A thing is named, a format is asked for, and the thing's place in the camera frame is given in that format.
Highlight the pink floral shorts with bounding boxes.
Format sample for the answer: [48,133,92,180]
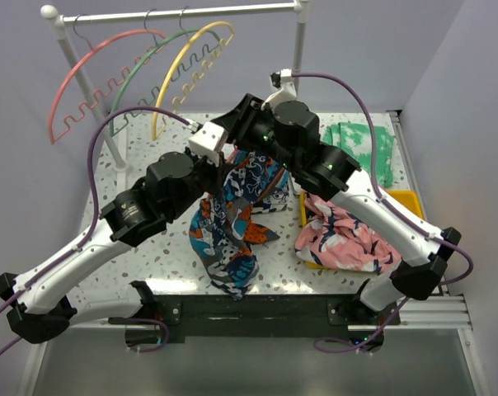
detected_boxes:
[294,193,401,274]

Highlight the green hanger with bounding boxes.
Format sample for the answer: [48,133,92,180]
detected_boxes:
[108,10,223,139]

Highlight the left pink hanger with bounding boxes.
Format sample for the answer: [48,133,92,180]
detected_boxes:
[47,16,167,145]

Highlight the yellow plastic bin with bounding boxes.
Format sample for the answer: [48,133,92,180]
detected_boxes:
[298,189,425,270]

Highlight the blue orange patterned shorts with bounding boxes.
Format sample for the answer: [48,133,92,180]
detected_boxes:
[189,149,289,299]

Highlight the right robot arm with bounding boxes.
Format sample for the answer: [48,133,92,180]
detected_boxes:
[212,94,462,324]

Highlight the yellow hanger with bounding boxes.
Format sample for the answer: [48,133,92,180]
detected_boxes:
[150,6,237,141]

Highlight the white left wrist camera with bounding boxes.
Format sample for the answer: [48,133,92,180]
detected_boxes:
[188,121,228,166]

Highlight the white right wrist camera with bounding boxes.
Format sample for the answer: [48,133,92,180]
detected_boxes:
[261,68,297,110]

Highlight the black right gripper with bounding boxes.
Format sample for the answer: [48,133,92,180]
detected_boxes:
[210,92,298,172]

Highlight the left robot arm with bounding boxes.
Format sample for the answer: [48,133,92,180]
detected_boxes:
[0,149,233,344]

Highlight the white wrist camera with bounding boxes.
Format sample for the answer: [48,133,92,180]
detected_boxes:
[188,121,228,166]
[261,68,297,110]

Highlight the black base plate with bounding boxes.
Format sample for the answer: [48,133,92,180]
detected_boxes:
[125,295,397,347]

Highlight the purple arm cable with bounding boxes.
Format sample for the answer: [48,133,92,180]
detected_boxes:
[289,72,475,354]
[0,105,200,370]

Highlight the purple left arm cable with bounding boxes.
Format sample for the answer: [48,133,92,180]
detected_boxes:
[0,105,200,370]

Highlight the green tie-dye cloth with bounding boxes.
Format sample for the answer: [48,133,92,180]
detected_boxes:
[321,122,395,187]

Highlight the white clothes rack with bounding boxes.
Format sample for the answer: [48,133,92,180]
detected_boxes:
[40,0,312,174]

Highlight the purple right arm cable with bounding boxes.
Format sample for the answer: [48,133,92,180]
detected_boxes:
[289,72,475,354]

